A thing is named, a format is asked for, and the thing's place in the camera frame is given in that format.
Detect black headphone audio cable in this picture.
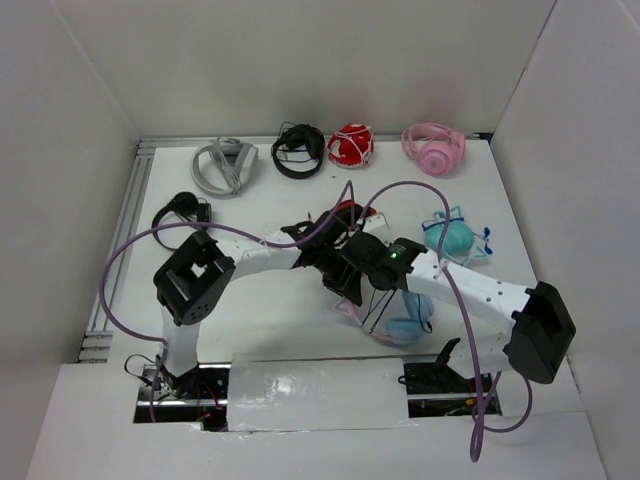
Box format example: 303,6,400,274
360,287,434,335

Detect pink blue cat ear headphones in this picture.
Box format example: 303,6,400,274
334,290,435,347

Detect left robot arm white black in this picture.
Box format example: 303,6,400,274
153,220,362,399

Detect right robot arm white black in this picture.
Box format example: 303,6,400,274
341,232,576,392

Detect red black headphones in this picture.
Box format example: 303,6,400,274
329,200,377,228

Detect teal cat ear headphones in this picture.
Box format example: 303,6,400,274
421,205,493,265

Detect red white wrapped headphones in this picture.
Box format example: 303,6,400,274
327,123,374,169

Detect black headphones back row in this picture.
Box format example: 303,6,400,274
270,121,326,180

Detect grey white headphones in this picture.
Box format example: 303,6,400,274
190,137,259,198

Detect pink round headphones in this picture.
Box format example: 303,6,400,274
401,123,466,177

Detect black small headphones left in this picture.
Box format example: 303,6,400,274
151,191,213,228

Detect shiny white cover plate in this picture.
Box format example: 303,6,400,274
226,358,409,432

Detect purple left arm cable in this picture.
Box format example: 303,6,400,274
97,180,356,421

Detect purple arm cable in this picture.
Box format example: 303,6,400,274
349,180,532,464
97,180,356,421

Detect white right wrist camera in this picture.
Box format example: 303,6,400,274
362,213,394,246

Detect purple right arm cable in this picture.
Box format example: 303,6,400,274
349,180,532,464

